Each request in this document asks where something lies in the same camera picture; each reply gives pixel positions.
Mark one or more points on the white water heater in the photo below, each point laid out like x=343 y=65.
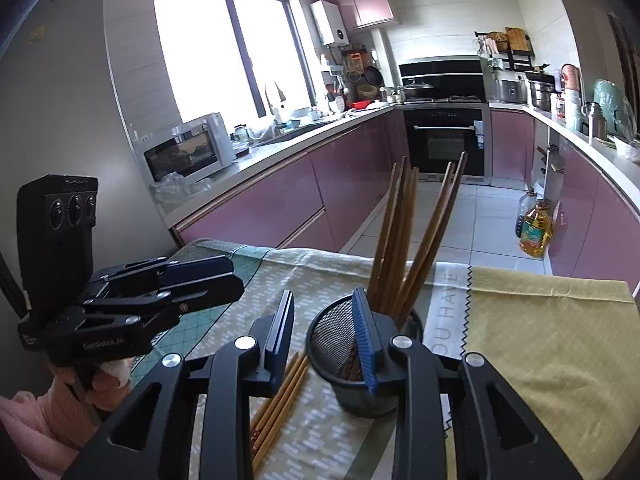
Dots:
x=330 y=22

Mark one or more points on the black range hood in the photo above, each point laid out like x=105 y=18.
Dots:
x=445 y=77

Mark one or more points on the red bowl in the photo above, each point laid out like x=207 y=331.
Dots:
x=360 y=105

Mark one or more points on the black mesh holder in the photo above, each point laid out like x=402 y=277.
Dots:
x=330 y=330

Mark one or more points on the grey refrigerator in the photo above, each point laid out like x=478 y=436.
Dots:
x=75 y=110

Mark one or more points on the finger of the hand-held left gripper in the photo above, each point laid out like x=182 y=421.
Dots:
x=210 y=292
x=200 y=269

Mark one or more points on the kitchen faucet with cloth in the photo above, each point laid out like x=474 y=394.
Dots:
x=274 y=95

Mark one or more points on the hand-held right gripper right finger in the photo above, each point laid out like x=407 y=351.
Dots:
x=365 y=340

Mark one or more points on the pink wall cabinet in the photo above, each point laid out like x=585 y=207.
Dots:
x=372 y=2

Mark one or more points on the clear plastic bag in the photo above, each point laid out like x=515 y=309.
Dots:
x=172 y=187

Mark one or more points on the steel pot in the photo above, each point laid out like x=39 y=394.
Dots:
x=542 y=95

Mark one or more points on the white bowl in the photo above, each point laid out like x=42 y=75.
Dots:
x=630 y=150

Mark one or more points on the black built-in oven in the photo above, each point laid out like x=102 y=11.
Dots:
x=440 y=145

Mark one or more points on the silver rice cooker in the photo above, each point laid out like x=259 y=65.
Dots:
x=510 y=92

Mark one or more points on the white countertop oven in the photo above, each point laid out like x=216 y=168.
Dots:
x=220 y=140

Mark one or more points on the kitchen window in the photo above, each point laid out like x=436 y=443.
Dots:
x=200 y=50

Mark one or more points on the yellow cooking oil bottle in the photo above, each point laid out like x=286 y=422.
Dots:
x=535 y=232

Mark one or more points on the teal covered appliance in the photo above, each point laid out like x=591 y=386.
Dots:
x=607 y=105

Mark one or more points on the wok with lid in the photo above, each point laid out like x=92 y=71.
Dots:
x=417 y=91

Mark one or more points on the pink base cabinets curved run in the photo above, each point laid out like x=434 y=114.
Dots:
x=595 y=220

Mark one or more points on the wooden cutting board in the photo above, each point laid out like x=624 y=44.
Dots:
x=516 y=40

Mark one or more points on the pink kettle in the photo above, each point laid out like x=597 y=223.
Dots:
x=571 y=77

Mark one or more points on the person's left hand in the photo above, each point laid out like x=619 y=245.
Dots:
x=107 y=385

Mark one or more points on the white canister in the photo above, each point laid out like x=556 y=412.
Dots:
x=573 y=110

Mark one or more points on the steel thermos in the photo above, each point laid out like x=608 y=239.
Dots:
x=595 y=122

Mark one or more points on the black wall rack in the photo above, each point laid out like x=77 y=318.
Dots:
x=500 y=60

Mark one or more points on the glass kettle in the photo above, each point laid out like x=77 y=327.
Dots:
x=240 y=135

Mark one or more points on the bunch of wooden chopsticks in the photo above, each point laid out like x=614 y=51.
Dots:
x=395 y=240

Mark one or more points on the pink base cabinets long run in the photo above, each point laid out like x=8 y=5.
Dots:
x=280 y=205

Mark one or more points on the printed tablecloth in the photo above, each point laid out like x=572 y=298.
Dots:
x=540 y=320

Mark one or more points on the clear plastic bottle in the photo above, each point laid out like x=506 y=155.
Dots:
x=522 y=215

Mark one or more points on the hanging black pan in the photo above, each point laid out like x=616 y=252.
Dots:
x=372 y=75

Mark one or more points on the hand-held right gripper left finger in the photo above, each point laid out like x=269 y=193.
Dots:
x=280 y=330

